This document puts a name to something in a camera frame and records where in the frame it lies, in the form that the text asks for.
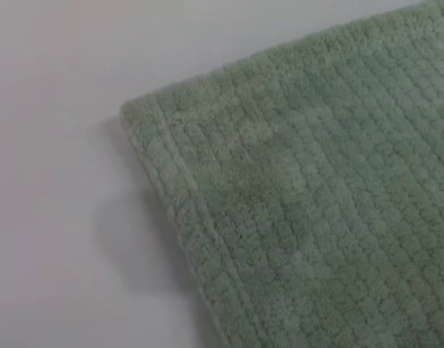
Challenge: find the light green terry towel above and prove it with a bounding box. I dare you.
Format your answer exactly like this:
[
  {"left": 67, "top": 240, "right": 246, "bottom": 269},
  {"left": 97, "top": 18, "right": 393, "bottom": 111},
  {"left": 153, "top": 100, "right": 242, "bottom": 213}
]
[{"left": 119, "top": 0, "right": 444, "bottom": 348}]

